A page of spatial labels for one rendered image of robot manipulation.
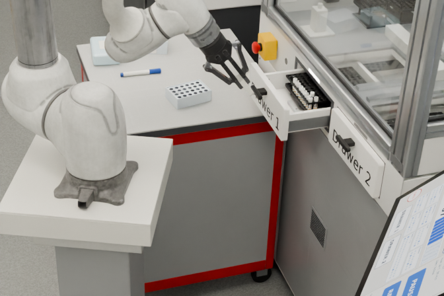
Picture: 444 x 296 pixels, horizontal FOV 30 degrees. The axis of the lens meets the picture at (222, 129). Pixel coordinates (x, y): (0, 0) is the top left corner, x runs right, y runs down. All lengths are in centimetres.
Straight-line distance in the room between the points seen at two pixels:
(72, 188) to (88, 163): 10
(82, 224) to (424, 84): 88
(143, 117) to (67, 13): 259
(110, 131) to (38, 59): 26
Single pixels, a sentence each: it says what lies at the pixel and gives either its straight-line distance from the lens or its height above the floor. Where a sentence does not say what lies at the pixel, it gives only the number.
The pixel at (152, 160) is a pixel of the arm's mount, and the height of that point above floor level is 83.
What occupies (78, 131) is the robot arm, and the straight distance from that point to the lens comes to 202.
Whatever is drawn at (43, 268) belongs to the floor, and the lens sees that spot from 320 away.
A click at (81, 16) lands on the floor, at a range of 507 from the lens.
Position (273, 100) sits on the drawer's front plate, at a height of 91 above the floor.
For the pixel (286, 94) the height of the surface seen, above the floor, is 84.
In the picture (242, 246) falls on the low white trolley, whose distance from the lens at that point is 292.
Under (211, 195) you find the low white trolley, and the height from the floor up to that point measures 46.
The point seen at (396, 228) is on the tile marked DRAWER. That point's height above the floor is 100.
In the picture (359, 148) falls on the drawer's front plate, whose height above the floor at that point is 91.
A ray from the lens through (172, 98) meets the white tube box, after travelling 263.
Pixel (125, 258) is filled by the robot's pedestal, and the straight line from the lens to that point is 220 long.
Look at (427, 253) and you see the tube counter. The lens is 161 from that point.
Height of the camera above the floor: 211
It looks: 32 degrees down
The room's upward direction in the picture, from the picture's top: 2 degrees clockwise
